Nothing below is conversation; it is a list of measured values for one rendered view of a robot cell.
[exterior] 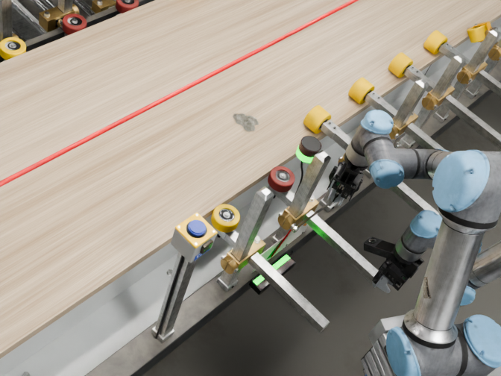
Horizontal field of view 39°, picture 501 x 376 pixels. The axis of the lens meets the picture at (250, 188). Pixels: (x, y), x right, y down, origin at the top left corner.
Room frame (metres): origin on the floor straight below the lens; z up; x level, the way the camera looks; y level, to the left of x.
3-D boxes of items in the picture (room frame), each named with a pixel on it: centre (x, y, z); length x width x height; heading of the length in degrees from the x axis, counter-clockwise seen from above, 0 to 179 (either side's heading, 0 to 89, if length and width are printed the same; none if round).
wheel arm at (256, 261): (1.15, -0.14, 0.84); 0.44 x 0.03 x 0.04; 63
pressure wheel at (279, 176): (1.46, -0.08, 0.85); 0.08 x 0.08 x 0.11
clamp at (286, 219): (1.40, -0.16, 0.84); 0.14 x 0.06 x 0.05; 153
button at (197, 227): (0.92, 0.08, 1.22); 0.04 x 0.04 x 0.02
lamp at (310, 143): (1.40, -0.11, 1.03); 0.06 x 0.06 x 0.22; 63
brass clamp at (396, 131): (1.84, -0.39, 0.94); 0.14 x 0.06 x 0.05; 153
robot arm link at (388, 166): (1.26, -0.30, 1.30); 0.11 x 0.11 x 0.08; 27
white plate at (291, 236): (1.34, -0.16, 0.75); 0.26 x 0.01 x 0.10; 153
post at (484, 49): (2.27, -0.61, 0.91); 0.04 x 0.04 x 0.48; 63
